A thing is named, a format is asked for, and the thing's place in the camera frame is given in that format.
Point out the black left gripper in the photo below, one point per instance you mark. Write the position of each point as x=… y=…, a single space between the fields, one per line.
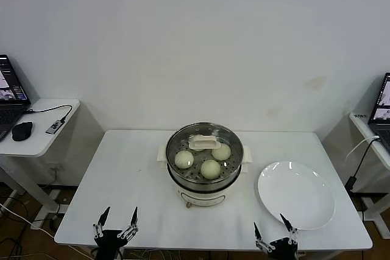
x=109 y=244

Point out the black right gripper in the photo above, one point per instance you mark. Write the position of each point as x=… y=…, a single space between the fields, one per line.
x=283 y=251

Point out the white steamed baozi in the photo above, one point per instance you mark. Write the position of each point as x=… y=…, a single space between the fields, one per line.
x=221 y=152
x=210 y=169
x=183 y=159

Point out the round glass lid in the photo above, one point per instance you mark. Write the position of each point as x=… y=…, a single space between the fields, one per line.
x=204 y=143

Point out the stainless steel steamer basket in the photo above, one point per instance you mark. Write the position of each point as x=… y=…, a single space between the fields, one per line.
x=248 y=154

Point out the white round plate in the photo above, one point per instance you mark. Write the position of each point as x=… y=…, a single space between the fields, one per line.
x=292 y=193

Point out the white electric cooker pot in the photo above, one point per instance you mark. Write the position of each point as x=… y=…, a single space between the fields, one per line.
x=202 y=196

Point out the white side table with mouse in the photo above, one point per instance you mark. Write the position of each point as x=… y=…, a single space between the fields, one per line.
x=45 y=147

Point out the grey usb hub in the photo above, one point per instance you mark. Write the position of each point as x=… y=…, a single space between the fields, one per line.
x=55 y=126

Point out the black computer mouse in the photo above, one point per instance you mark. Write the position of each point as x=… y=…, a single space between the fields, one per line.
x=22 y=131

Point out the white side table with sticker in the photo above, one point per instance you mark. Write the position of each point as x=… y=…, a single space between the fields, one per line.
x=362 y=126

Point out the white label sticker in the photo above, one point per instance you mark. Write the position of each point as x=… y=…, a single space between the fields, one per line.
x=360 y=115

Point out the black laptop beside mouse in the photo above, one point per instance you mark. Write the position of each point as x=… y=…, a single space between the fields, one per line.
x=9 y=114

